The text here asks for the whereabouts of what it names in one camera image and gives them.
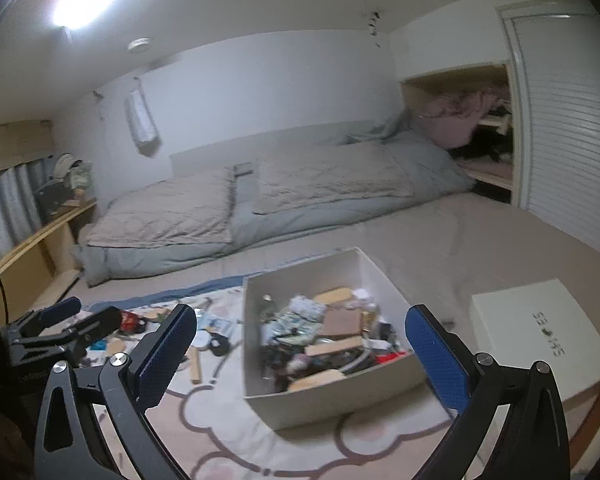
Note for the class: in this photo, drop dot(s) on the black bag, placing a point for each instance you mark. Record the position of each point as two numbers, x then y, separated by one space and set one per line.
55 196

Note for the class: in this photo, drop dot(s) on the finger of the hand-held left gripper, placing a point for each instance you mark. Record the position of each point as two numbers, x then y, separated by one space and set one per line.
55 312
97 325

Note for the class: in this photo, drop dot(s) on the black wall hook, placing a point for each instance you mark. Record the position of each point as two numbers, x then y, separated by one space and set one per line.
372 22

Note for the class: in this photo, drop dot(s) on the brown cardboard box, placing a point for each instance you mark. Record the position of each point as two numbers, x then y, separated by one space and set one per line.
342 322

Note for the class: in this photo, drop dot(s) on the red box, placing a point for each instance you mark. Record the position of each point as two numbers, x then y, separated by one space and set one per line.
130 321

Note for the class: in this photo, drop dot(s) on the rounded wooden piece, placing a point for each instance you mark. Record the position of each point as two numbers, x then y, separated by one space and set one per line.
315 380

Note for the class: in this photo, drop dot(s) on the white storage box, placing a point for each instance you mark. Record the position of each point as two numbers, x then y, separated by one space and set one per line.
330 407

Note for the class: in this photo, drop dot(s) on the black round tin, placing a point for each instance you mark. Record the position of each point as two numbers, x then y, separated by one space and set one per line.
220 345

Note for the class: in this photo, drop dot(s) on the blue and white packets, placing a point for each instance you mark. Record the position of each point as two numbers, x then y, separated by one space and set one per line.
220 325

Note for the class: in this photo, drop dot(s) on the round ceiling lamp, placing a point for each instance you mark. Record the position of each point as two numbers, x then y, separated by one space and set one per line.
139 45

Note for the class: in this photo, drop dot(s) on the pink clothes pile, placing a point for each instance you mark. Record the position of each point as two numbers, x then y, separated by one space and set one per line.
450 115

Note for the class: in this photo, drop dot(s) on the blue packet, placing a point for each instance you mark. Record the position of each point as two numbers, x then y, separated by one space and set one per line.
99 345

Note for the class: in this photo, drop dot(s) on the grey curtain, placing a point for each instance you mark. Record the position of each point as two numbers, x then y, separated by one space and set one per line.
15 200

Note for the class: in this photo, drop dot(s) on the wooden bedside shelf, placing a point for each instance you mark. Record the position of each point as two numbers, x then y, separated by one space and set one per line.
40 245

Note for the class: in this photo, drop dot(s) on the white hanging paper bag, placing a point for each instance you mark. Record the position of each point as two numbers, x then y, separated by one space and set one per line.
141 115

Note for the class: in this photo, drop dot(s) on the wooden closet shelf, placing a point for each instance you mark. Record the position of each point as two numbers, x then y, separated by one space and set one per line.
485 172

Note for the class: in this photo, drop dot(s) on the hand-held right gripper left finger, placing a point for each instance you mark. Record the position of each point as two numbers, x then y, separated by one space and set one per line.
167 355

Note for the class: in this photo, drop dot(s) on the grey fluffy roll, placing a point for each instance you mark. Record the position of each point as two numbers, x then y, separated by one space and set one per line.
302 306

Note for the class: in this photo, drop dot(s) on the grey duvet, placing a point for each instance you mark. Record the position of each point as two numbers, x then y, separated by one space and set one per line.
280 230

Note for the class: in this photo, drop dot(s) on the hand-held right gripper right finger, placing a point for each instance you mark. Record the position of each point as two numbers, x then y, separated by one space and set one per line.
437 355

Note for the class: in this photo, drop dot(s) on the left beige quilted pillow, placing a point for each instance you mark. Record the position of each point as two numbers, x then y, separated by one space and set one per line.
170 210

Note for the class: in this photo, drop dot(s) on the beige cartoon curtain valance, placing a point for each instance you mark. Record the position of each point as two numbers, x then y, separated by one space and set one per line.
15 145

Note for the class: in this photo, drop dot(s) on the white hat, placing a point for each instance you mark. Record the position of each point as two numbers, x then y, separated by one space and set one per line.
64 162

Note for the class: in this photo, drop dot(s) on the white round disc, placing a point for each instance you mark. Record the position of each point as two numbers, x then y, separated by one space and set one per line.
203 340

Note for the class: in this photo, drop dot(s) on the round wooden lid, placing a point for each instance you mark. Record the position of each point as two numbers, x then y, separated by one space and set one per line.
115 346

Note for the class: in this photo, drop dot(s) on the flat wooden paddle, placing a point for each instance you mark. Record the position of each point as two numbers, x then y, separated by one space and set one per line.
155 314

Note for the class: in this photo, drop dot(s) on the long wooden block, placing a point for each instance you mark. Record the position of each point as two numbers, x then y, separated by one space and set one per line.
335 346
195 366

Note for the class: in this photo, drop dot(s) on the right beige quilted pillow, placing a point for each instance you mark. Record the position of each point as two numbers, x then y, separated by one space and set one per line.
330 175

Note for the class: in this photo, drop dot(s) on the printed cartoon blanket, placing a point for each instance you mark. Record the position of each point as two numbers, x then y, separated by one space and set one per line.
260 450

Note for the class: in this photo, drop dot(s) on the tan wooden piece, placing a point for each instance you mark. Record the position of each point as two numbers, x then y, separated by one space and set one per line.
332 295

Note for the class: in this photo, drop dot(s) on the beige quilted pillow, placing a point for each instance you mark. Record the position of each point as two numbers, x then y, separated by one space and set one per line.
170 210
330 175

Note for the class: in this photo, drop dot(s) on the white shoe box lid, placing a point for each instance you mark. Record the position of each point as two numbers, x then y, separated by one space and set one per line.
540 340

